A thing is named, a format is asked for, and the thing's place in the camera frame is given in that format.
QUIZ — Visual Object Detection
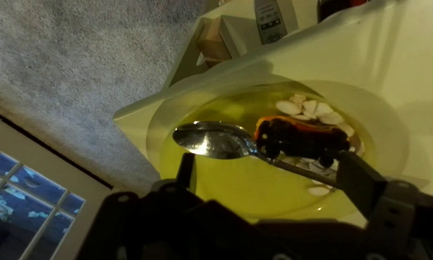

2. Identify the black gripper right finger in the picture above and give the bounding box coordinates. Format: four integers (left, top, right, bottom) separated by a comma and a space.
335, 148, 389, 213

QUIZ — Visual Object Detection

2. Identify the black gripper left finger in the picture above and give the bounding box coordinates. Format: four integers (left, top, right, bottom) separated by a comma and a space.
176, 151, 197, 187

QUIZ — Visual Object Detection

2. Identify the yellow plate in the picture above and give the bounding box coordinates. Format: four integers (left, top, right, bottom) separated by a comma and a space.
145, 78, 411, 224

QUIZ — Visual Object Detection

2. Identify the white lattice shelf unit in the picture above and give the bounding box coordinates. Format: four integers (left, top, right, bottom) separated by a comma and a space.
112, 0, 433, 228

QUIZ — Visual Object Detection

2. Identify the metal spoon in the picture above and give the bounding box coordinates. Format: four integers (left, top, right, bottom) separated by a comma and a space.
170, 120, 343, 187

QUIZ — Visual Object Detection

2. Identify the small wooden box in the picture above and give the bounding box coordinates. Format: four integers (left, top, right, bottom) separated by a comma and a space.
195, 16, 232, 65

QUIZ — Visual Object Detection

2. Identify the white french door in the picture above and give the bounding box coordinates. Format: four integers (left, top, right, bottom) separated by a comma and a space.
0, 107, 115, 260

